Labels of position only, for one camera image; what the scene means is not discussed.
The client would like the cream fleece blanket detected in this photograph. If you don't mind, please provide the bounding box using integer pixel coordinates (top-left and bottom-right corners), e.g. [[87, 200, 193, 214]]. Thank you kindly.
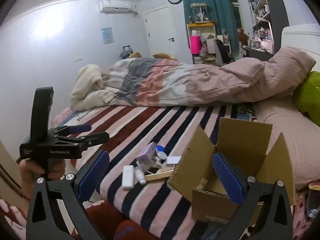
[[70, 64, 118, 112]]

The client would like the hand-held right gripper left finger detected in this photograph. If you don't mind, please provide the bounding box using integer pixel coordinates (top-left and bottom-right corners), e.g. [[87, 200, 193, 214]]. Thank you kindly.
[[26, 150, 110, 240]]

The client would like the green plush pillow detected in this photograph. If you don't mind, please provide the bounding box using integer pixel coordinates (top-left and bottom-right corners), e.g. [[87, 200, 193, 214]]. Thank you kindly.
[[292, 71, 320, 127]]

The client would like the white power bank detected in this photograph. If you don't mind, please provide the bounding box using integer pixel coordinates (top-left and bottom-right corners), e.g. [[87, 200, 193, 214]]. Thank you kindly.
[[122, 165, 135, 189]]

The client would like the striped pink blanket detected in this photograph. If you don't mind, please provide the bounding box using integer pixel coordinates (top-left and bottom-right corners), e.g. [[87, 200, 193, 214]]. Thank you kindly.
[[51, 104, 258, 240]]

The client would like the pink ribbed pillow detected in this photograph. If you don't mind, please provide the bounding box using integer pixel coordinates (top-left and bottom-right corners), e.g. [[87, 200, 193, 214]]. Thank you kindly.
[[255, 97, 320, 190]]

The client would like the dark bookshelf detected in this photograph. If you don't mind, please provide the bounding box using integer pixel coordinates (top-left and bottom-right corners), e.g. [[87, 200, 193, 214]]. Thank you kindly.
[[246, 0, 289, 54]]

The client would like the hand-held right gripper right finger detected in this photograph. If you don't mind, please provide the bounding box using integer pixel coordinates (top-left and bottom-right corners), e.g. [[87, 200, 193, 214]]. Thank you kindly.
[[212, 152, 293, 240]]

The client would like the white door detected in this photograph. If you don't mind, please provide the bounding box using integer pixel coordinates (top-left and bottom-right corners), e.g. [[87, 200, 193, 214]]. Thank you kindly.
[[144, 6, 179, 58]]

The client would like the black chair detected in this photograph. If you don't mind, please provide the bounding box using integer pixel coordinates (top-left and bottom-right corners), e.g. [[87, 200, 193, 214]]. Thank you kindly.
[[216, 40, 232, 64]]

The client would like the blue wall poster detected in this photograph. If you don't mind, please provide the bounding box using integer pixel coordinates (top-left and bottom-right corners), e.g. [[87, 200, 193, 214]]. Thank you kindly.
[[101, 27, 114, 44]]

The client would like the yellow topped shelf unit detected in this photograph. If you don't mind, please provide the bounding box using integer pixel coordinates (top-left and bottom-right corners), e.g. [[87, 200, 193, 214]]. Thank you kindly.
[[186, 22, 232, 64]]

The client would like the bright pink bag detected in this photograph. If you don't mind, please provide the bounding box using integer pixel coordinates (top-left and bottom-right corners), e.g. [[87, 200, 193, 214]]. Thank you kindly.
[[190, 35, 201, 54]]

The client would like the white air conditioner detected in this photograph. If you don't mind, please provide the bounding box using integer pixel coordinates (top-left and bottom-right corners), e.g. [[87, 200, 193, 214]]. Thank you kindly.
[[99, 0, 138, 14]]

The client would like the white blue lens case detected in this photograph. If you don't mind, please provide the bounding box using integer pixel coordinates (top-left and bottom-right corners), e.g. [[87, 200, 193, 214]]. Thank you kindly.
[[155, 145, 170, 162]]

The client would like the person's red clothing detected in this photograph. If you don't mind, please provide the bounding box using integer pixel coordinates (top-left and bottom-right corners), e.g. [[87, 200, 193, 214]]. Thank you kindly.
[[86, 200, 160, 240]]

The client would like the wooden comb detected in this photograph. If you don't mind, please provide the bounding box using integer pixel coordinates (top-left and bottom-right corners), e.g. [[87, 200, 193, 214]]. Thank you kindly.
[[144, 169, 175, 181]]

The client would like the small purple box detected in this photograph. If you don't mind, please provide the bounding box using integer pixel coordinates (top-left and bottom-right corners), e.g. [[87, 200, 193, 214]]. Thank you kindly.
[[135, 142, 157, 164]]

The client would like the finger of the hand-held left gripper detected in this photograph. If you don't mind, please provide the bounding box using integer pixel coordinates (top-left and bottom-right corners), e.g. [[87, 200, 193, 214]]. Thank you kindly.
[[58, 131, 110, 151], [53, 124, 92, 137]]

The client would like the brown plush toy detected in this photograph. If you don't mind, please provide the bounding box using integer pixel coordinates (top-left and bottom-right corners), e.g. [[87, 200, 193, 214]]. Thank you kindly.
[[237, 27, 248, 46]]

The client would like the brown cardboard box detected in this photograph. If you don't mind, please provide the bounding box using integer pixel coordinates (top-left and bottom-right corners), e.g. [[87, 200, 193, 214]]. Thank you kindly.
[[167, 117, 296, 227]]

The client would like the red printed blanket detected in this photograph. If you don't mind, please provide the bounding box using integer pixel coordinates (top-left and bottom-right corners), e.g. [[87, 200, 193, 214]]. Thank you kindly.
[[292, 187, 320, 240]]

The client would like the dark suitcase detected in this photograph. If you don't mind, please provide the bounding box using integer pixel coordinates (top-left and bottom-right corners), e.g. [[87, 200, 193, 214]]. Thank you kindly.
[[119, 45, 133, 59]]

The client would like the person's left hand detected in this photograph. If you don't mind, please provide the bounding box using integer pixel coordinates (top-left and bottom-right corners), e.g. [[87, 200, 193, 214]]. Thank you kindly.
[[19, 159, 66, 197]]

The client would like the pink patchwork duvet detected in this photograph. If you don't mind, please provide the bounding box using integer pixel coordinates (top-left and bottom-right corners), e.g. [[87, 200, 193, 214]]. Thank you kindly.
[[101, 46, 317, 107]]

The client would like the glass display case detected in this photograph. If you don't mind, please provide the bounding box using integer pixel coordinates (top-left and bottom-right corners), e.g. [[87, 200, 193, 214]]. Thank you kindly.
[[190, 3, 210, 23]]

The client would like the teal curtain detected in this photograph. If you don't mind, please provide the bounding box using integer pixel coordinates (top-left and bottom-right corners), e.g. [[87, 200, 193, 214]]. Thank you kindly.
[[181, 0, 240, 63]]

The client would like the white headboard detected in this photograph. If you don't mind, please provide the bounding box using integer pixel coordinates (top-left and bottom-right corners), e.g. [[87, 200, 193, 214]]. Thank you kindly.
[[280, 24, 320, 63]]

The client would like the white box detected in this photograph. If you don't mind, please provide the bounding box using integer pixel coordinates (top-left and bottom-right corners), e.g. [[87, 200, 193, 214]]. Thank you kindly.
[[165, 156, 182, 166]]

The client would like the white charger with cable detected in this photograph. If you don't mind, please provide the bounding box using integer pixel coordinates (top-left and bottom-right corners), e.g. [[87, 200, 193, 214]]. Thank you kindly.
[[137, 155, 165, 174]]

